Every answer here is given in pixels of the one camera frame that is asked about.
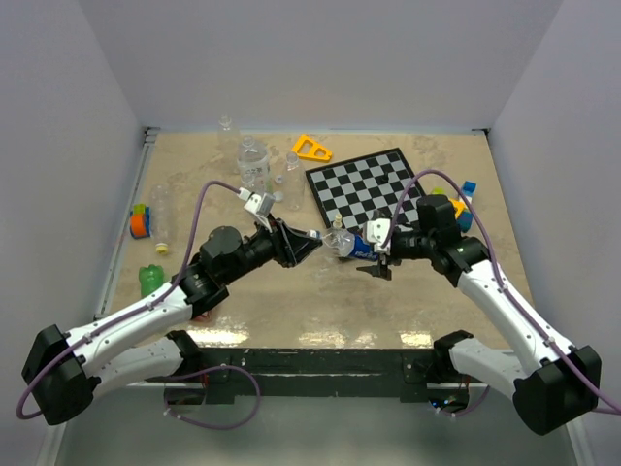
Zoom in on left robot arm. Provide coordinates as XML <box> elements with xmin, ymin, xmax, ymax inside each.
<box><xmin>18</xmin><ymin>217</ymin><xmax>321</xmax><ymax>425</ymax></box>

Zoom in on lying clear bottle yellow cap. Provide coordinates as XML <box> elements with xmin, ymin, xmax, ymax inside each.
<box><xmin>149</xmin><ymin>184</ymin><xmax>173</xmax><ymax>255</ymax></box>

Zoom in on aluminium rail frame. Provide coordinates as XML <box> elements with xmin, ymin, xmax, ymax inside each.
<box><xmin>92</xmin><ymin>126</ymin><xmax>161</xmax><ymax>323</ymax></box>

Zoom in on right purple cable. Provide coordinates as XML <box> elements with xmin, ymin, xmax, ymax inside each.
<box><xmin>382</xmin><ymin>168</ymin><xmax>621</xmax><ymax>416</ymax></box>

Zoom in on small clear bottle front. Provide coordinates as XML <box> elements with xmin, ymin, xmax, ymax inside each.
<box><xmin>241</xmin><ymin>172</ymin><xmax>256</xmax><ymax>191</ymax></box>

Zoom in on black base frame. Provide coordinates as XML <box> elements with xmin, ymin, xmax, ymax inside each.
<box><xmin>143</xmin><ymin>347</ymin><xmax>486</xmax><ymax>407</ymax></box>

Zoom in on coloured toy blocks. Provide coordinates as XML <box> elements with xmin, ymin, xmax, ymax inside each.
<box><xmin>448</xmin><ymin>181</ymin><xmax>476</xmax><ymax>233</ymax></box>

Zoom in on blue label clear bottle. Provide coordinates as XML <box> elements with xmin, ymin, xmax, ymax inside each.
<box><xmin>308</xmin><ymin>227</ymin><xmax>378</xmax><ymax>261</ymax></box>

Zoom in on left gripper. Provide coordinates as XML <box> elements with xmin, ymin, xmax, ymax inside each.
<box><xmin>222</xmin><ymin>213</ymin><xmax>322</xmax><ymax>284</ymax></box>

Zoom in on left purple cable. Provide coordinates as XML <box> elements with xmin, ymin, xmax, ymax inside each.
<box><xmin>16</xmin><ymin>181</ymin><xmax>244</xmax><ymax>420</ymax></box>

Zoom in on green plastic bottle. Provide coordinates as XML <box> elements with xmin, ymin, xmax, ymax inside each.
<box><xmin>138</xmin><ymin>264</ymin><xmax>165</xmax><ymax>297</ymax></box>

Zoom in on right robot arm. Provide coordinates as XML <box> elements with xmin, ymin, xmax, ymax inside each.
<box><xmin>362</xmin><ymin>194</ymin><xmax>602</xmax><ymax>435</ymax></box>

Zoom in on clear bottle back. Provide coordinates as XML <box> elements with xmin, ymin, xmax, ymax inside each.
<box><xmin>217</xmin><ymin>114</ymin><xmax>241</xmax><ymax>173</ymax></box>

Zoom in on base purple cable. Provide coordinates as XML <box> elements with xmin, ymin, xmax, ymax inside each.
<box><xmin>163</xmin><ymin>364</ymin><xmax>262</xmax><ymax>430</ymax></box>

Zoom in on clear bottle near board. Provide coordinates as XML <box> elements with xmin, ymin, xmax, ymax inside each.
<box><xmin>282</xmin><ymin>151</ymin><xmax>306</xmax><ymax>211</ymax></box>

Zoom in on orange blue toy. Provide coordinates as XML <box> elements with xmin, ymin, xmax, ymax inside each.
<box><xmin>129</xmin><ymin>204</ymin><xmax>150</xmax><ymax>239</ymax></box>

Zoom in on black white chessboard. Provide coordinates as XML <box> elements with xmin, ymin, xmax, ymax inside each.
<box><xmin>306</xmin><ymin>148</ymin><xmax>424</xmax><ymax>231</ymax></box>

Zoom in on labelled clear water bottle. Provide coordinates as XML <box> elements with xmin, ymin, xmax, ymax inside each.
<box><xmin>238</xmin><ymin>135</ymin><xmax>273</xmax><ymax>193</ymax></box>

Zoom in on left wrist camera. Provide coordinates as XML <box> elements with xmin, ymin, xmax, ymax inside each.
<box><xmin>238</xmin><ymin>187</ymin><xmax>276</xmax><ymax>217</ymax></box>

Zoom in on yellow triangular toy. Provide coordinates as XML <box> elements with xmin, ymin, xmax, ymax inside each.
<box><xmin>291</xmin><ymin>134</ymin><xmax>333</xmax><ymax>163</ymax></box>

